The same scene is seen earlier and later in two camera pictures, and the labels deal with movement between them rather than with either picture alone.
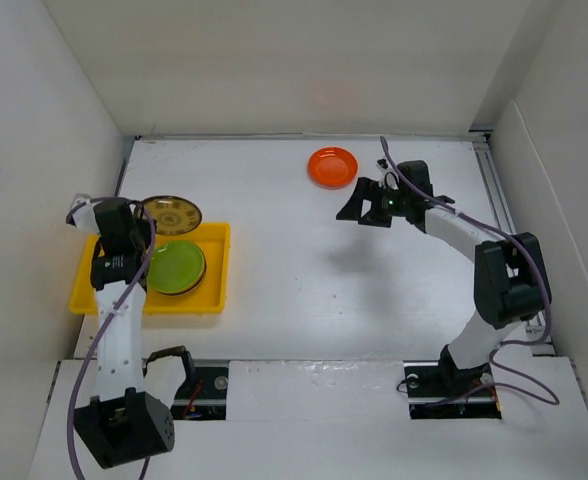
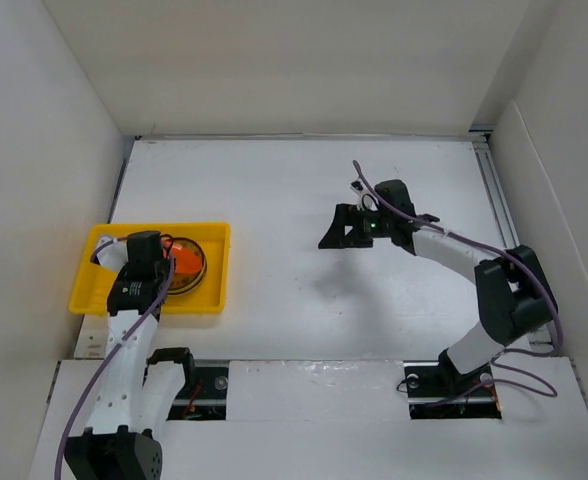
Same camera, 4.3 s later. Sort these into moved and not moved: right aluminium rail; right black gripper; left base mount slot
Moved: right black gripper
Not moved: left base mount slot; right aluminium rail
